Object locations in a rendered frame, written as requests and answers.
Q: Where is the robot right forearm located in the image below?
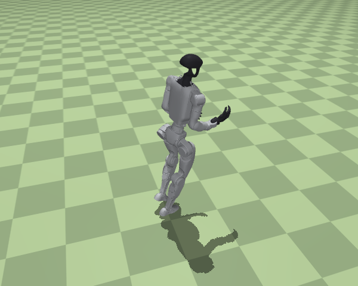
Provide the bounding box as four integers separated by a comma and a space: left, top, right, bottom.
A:
194, 119, 217, 132

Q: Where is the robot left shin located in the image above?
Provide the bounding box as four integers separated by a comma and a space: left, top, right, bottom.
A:
160, 155, 177, 196

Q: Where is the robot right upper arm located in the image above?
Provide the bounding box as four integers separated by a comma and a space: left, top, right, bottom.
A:
188, 90, 205, 130

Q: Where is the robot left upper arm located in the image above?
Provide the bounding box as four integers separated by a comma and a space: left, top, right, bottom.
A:
162, 75, 177, 111

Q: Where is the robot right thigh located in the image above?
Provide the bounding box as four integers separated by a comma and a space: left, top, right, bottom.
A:
171, 138, 195, 185

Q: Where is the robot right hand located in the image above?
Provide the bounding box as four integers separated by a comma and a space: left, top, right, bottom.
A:
211, 105, 231, 125

